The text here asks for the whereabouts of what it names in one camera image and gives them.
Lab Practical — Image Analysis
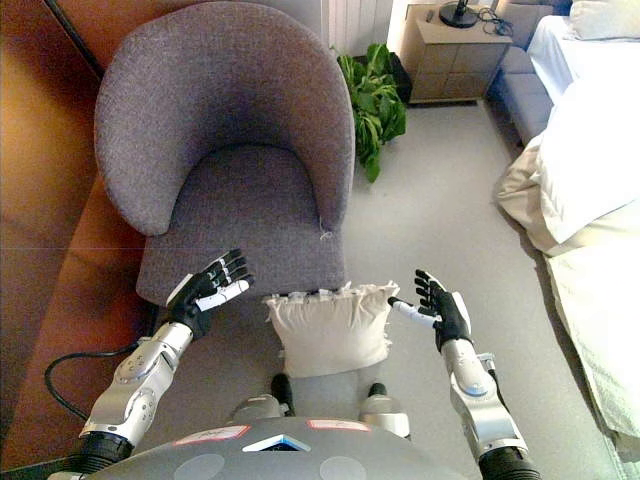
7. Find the silver robot leg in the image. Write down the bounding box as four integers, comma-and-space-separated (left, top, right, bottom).
228, 373, 295, 424
357, 382, 412, 441

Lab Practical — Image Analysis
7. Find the white bed with duvet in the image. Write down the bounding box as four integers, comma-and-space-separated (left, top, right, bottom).
493, 13, 640, 454

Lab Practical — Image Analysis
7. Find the grey robot torso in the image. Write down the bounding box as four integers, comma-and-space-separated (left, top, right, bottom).
49, 416, 469, 480

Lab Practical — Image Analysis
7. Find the white tasselled pillow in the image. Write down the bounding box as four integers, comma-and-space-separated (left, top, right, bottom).
261, 281, 402, 379

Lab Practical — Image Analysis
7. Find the silver right robot leg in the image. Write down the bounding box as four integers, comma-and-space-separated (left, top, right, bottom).
357, 382, 412, 441

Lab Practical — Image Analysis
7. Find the white bed pillow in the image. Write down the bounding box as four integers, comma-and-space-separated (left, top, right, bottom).
568, 0, 640, 42

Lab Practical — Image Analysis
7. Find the beige wooden nightstand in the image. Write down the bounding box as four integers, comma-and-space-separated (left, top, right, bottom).
399, 3, 514, 106

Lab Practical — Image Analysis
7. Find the silver left robot leg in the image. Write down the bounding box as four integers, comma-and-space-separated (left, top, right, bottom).
228, 373, 295, 424

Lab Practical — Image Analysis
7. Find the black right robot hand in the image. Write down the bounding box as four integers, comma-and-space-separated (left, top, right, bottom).
387, 269, 474, 354

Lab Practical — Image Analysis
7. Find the black round lamp base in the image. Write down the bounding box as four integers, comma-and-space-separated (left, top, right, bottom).
439, 0, 479, 29

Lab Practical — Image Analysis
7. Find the grey fabric tub sofa chair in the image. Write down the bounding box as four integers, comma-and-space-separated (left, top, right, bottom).
93, 0, 357, 307

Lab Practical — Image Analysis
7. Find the green leafy potted plant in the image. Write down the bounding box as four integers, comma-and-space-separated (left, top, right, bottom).
335, 42, 409, 184

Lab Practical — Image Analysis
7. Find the black floor cable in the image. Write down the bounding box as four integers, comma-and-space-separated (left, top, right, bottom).
43, 341, 140, 420

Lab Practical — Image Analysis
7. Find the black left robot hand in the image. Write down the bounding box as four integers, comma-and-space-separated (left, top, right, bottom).
165, 248, 256, 340

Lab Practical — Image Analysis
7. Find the black cable on nightstand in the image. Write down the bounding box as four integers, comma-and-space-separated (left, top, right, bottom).
474, 5, 515, 36

